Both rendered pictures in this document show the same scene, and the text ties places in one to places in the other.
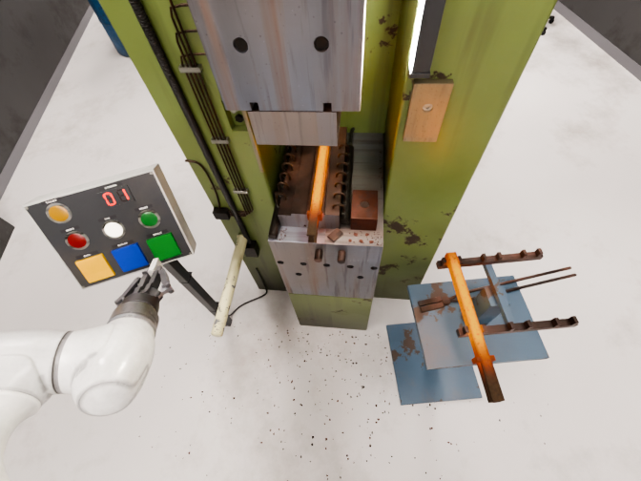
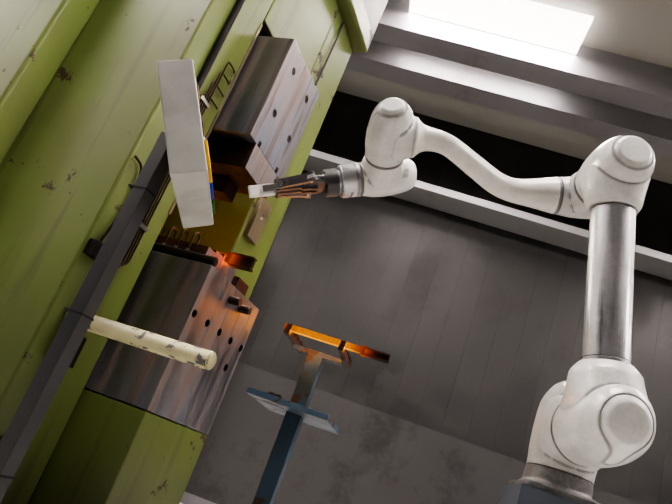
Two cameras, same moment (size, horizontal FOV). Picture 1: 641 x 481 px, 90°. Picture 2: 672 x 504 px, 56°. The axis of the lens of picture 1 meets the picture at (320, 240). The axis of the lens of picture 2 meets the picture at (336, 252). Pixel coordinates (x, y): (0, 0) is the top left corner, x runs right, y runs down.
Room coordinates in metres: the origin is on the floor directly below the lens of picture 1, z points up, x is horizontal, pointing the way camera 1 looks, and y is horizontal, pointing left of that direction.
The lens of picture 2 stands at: (-0.11, 1.89, 0.45)
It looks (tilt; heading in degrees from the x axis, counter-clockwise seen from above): 20 degrees up; 282
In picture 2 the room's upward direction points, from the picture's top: 21 degrees clockwise
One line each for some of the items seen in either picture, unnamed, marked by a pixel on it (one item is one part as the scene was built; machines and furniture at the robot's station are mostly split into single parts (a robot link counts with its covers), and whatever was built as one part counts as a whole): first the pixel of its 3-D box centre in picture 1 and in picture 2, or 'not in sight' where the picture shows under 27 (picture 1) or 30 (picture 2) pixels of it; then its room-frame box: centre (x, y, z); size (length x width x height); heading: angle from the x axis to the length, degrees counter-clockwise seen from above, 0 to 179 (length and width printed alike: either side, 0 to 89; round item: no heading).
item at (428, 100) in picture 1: (425, 113); (258, 220); (0.68, -0.30, 1.27); 0.09 x 0.02 x 0.17; 78
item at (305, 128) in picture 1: (305, 76); (210, 162); (0.82, -0.01, 1.32); 0.42 x 0.20 x 0.10; 168
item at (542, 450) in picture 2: not in sight; (570, 428); (-0.46, 0.28, 0.77); 0.18 x 0.16 x 0.22; 97
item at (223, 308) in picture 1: (231, 282); (138, 338); (0.60, 0.39, 0.62); 0.44 x 0.05 x 0.05; 168
